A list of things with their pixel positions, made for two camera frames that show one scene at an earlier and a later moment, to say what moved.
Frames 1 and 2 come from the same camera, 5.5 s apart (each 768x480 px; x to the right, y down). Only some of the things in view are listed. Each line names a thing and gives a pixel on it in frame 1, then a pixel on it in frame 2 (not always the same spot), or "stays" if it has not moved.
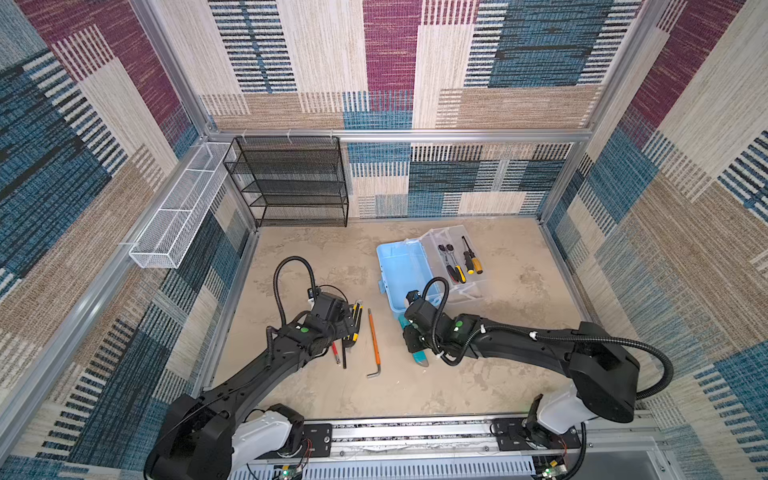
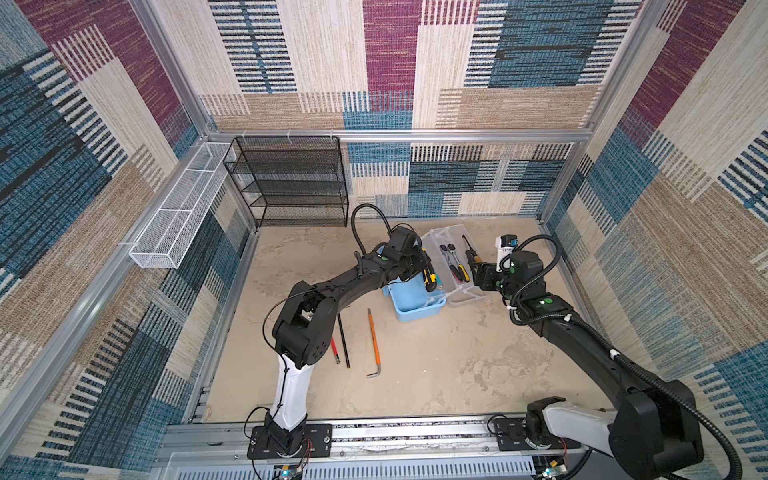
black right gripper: x=409 y=335 → x=483 y=276
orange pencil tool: x=378 y=359 stays
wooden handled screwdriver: x=476 y=262 stays
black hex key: x=344 y=361 stays
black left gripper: x=341 y=328 → x=421 y=261
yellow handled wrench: x=460 y=272 stays
